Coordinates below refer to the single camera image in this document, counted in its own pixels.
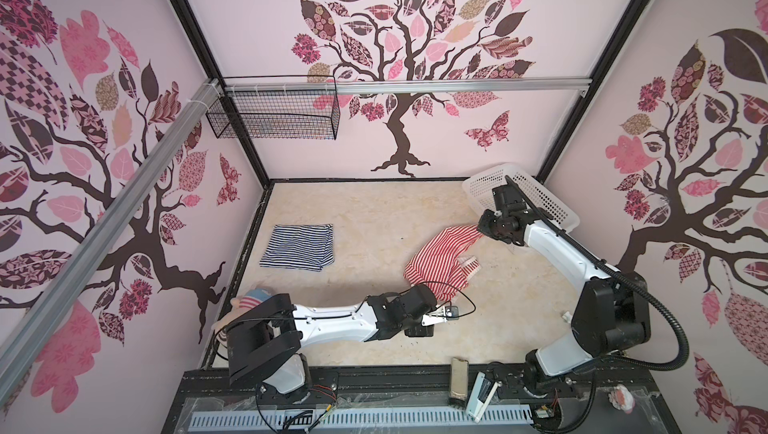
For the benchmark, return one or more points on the small pink white object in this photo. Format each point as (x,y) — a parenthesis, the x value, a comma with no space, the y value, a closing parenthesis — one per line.
(621,399)

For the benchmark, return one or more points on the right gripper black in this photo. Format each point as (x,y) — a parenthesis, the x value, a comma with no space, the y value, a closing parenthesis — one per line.
(482,225)

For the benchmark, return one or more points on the white plastic laundry basket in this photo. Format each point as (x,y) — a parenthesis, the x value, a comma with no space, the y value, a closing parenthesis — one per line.
(478,189)

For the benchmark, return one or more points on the aluminium rail back horizontal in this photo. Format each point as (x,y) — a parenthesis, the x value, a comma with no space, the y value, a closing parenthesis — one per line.
(408,85)

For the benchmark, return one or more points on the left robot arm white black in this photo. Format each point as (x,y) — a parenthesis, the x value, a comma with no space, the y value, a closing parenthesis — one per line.
(264,333)

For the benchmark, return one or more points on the aluminium rail left diagonal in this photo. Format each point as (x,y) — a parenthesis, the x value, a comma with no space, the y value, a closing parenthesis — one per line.
(21,348)

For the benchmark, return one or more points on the black wire mesh basket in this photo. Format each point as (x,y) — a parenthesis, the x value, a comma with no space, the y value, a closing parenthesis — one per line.
(288,107)

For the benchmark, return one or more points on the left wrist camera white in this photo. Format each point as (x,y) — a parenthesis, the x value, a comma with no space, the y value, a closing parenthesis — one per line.
(442,314)

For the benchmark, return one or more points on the small beige rectangular block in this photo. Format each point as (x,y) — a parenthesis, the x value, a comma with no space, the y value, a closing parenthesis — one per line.
(458,383)

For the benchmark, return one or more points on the white black handheld device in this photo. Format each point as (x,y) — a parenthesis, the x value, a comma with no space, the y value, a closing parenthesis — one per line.
(481,395)

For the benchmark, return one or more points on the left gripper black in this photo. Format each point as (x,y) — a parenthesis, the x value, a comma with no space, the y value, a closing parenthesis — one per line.
(421,332)

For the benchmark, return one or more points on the white slotted cable duct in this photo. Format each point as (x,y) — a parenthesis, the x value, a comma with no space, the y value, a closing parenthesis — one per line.
(352,419)

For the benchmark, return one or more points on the red white striped tank top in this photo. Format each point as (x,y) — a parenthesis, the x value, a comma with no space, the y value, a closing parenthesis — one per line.
(442,264)

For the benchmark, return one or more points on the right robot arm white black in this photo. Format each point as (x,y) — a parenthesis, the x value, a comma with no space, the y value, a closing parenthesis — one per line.
(609,316)

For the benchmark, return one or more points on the plush doll head toy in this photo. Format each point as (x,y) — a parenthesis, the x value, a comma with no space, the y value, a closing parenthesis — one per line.
(239,306)

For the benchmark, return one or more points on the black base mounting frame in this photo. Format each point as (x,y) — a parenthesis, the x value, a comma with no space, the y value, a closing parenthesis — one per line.
(575,404)

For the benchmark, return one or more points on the blue white striped tank top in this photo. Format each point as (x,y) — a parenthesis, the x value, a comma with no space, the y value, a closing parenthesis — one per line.
(299,247)

